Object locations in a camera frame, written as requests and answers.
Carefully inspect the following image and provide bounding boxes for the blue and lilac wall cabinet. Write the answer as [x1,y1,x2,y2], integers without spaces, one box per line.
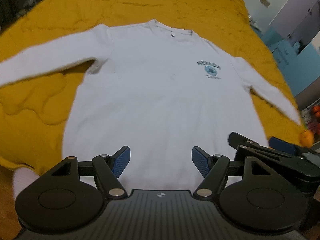
[263,0,319,96]

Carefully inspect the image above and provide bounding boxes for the white long-sleeve sweatshirt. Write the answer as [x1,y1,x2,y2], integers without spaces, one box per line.
[1,20,300,190]

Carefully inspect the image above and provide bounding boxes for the grey wall switch plate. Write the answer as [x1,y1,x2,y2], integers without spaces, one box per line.
[259,0,271,8]

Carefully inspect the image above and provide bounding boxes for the mustard yellow quilted bedspread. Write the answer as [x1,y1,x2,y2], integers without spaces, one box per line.
[1,0,294,174]

